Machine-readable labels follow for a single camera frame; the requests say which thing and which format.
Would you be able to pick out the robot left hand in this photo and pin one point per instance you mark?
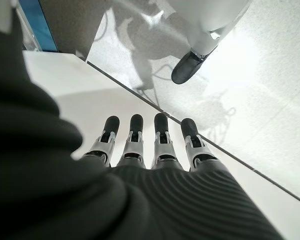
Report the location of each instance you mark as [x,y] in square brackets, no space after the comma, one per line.
[65,195]

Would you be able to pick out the black dishwasher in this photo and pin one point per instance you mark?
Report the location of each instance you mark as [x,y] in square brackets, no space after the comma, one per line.
[72,25]

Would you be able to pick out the white glossy cabinet door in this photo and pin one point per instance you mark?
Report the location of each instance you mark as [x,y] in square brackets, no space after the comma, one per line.
[90,95]

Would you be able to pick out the black robot left foot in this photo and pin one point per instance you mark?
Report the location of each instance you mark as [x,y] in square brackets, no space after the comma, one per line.
[185,70]

